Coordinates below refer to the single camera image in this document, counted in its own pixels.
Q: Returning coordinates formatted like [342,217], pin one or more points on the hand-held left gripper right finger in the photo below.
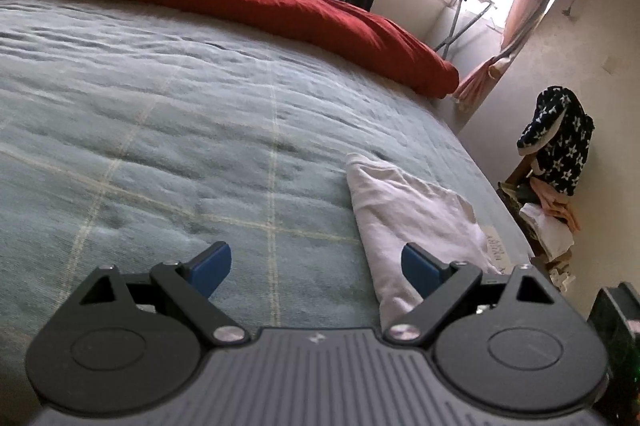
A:
[422,271]

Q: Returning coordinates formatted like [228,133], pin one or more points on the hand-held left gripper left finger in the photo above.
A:
[212,267]

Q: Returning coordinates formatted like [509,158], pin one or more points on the white printed t-shirt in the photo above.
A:
[410,216]

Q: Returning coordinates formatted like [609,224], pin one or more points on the pile of clothes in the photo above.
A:
[542,221]

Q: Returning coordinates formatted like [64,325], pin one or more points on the wooden chair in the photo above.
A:
[520,176]

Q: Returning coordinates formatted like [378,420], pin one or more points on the green checked bed blanket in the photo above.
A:
[175,130]

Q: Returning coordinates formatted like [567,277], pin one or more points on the navy star-print garment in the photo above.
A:
[555,140]

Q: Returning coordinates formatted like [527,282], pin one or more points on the pink striped curtain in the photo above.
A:
[520,5]

